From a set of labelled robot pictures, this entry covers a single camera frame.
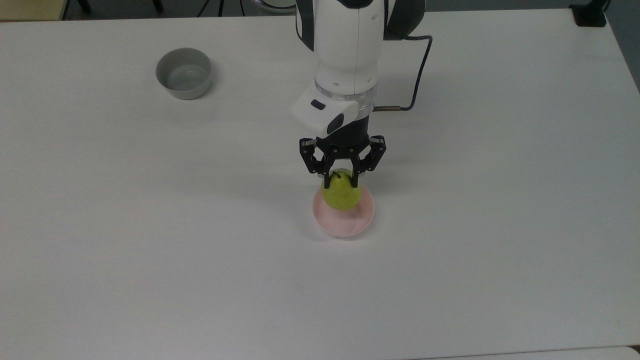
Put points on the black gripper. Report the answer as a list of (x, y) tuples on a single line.
[(348, 140)]

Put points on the green pear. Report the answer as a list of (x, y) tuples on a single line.
[(342, 194)]

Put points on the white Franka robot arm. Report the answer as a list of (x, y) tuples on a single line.
[(345, 50)]

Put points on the pink bowl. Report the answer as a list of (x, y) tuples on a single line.
[(345, 224)]

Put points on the grey bowl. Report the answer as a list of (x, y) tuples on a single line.
[(183, 75)]

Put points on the black tripod legs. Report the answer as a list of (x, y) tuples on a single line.
[(220, 6)]

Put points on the black chair leg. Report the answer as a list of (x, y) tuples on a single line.
[(158, 5), (85, 5)]

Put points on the yellow wooden desk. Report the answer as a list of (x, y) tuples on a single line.
[(30, 9)]

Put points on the black clamp mount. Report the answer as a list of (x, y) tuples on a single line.
[(590, 14)]

